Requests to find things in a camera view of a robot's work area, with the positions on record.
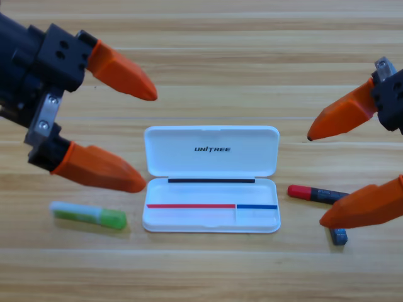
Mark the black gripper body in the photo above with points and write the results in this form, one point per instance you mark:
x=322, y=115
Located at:
x=384, y=69
x=19, y=63

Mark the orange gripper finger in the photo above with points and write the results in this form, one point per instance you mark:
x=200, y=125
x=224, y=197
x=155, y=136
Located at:
x=119, y=74
x=365, y=207
x=343, y=116
x=100, y=170

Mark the dark blue eraser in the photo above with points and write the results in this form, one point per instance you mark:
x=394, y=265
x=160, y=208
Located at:
x=339, y=236

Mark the green and white glue stick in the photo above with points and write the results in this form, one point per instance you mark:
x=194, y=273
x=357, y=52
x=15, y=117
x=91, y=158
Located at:
x=91, y=215

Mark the red and black marker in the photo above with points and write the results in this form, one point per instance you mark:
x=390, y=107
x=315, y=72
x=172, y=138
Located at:
x=315, y=193

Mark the white Unitree pencil case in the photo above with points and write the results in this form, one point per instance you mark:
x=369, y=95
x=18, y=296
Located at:
x=211, y=188

